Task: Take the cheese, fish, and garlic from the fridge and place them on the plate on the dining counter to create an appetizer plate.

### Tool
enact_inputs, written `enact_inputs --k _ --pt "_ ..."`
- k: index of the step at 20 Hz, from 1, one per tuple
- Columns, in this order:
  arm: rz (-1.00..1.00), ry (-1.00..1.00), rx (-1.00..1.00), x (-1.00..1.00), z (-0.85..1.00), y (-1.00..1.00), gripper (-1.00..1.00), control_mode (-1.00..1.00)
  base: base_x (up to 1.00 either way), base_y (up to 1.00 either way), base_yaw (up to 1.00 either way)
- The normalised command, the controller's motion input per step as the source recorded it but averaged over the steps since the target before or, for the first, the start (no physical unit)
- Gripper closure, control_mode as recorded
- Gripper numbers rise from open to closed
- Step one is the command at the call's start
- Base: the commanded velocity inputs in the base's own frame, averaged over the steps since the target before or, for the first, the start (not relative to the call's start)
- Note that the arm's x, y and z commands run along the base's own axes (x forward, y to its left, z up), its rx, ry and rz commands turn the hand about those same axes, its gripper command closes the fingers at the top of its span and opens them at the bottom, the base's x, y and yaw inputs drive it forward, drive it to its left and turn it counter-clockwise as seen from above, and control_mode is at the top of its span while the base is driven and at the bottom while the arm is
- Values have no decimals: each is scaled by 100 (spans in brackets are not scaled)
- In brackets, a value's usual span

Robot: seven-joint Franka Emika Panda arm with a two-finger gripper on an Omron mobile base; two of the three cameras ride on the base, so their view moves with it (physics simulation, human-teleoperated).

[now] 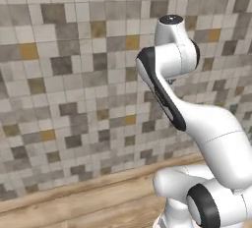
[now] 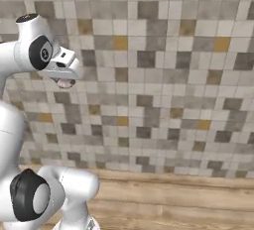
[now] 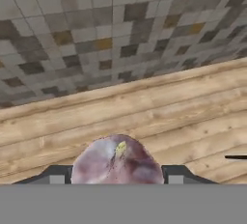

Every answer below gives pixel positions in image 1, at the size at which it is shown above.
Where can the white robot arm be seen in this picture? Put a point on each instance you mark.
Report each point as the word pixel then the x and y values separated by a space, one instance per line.
pixel 210 133

